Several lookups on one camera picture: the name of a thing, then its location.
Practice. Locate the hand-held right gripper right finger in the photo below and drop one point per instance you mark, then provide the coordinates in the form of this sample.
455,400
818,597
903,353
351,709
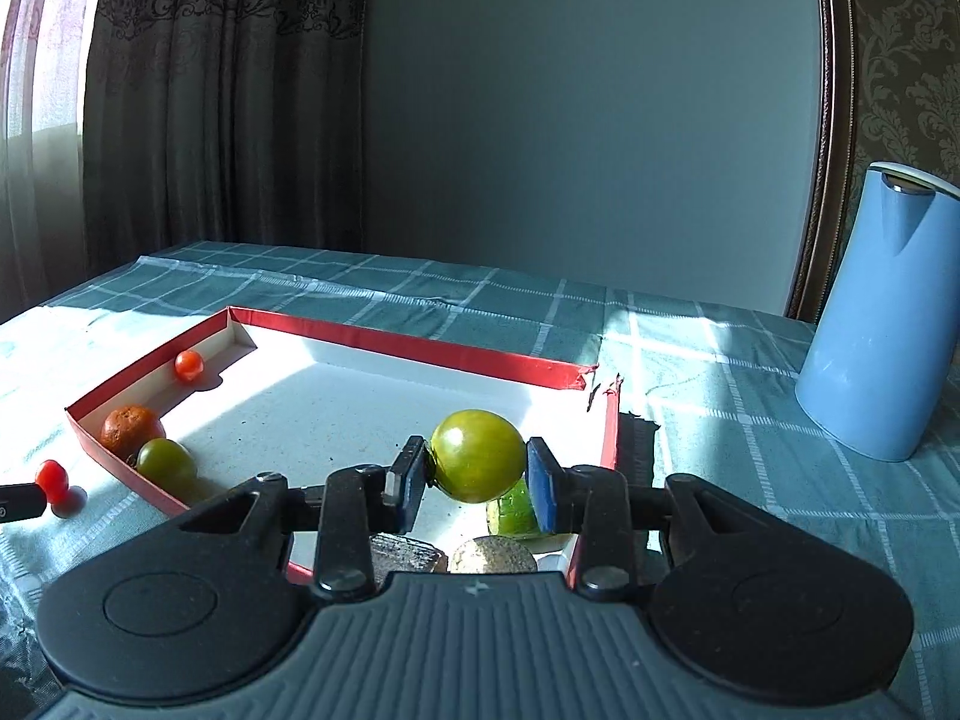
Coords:
543,484

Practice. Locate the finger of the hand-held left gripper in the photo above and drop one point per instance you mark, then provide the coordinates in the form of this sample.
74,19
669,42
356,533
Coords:
21,504

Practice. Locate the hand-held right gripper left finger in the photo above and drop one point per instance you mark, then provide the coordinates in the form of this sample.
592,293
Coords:
411,484

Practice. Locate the red cherry tomato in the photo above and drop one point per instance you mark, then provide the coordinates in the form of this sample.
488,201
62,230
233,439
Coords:
52,477
189,365

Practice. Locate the cut green lime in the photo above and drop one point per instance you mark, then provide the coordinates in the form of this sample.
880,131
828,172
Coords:
514,514

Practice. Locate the green tangerine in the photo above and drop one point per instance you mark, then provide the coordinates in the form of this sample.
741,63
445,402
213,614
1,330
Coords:
165,463
476,457

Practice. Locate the brown round longan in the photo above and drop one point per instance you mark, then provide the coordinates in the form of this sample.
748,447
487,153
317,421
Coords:
491,555

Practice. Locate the red cardboard box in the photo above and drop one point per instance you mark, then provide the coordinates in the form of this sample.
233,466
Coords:
337,405

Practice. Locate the orange tangerine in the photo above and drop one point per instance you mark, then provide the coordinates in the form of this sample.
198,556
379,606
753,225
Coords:
129,427

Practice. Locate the blue checked tablecloth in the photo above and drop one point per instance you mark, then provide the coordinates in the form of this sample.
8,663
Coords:
712,405

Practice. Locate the blue kettle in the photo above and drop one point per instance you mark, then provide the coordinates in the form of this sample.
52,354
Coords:
870,330

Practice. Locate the sheer window curtain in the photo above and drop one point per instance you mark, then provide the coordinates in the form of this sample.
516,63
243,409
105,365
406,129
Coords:
37,127

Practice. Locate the dark patterned curtain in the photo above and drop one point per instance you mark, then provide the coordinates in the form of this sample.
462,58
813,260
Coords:
225,90

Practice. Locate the dark wooden frame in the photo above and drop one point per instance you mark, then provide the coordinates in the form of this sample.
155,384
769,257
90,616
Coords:
829,127

